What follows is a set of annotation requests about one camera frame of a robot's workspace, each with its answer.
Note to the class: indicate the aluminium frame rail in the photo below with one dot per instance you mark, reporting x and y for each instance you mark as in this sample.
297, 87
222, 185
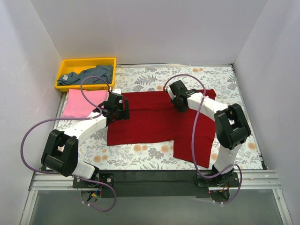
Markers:
41, 181

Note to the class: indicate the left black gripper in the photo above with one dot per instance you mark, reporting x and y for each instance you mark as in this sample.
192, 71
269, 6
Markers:
124, 109

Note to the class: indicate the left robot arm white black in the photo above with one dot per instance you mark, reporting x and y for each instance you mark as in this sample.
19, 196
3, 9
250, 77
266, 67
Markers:
62, 147

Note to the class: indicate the red t shirt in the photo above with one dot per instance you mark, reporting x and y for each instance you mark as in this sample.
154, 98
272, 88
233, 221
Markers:
157, 135

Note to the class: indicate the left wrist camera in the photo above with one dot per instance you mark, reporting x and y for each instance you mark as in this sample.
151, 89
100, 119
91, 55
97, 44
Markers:
116, 91

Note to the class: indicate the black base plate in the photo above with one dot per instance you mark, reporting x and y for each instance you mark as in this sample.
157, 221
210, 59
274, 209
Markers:
157, 183

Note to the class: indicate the yellow plastic bin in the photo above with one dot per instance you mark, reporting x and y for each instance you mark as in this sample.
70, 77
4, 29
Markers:
79, 65

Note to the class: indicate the floral table mat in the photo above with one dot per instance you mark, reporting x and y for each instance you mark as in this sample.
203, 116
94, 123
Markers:
134, 79

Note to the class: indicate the grey-blue t shirt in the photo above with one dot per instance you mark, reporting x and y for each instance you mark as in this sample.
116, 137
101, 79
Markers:
101, 74

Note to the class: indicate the folded pink t shirt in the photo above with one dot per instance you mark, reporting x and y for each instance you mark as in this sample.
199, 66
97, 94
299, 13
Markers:
78, 107

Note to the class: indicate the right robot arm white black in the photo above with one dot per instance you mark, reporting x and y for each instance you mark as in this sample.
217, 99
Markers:
231, 126

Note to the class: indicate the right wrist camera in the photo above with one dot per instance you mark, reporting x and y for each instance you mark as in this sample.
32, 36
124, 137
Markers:
168, 90

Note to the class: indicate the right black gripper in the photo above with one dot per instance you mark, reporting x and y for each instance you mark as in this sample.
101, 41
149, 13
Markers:
177, 103

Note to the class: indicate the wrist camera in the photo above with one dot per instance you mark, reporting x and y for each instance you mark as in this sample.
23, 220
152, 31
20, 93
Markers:
116, 91
168, 90

